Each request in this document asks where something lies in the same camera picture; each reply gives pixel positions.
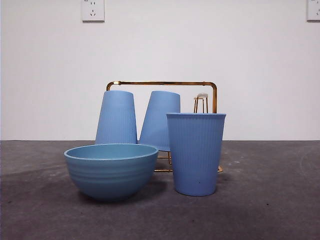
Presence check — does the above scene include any blue ribbed cup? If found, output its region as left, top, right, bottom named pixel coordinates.
left=138, top=90, right=181, bottom=152
left=95, top=90, right=138, bottom=145
left=165, top=112, right=228, bottom=197

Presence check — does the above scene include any blue ridged bowl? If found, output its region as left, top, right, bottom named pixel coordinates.
left=63, top=143, right=160, bottom=203

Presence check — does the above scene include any gold wire cup rack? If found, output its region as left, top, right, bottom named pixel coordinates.
left=105, top=80, right=223, bottom=174

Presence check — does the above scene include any white wall socket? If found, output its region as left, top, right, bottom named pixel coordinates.
left=81, top=0, right=105, bottom=23
left=306, top=0, right=320, bottom=22

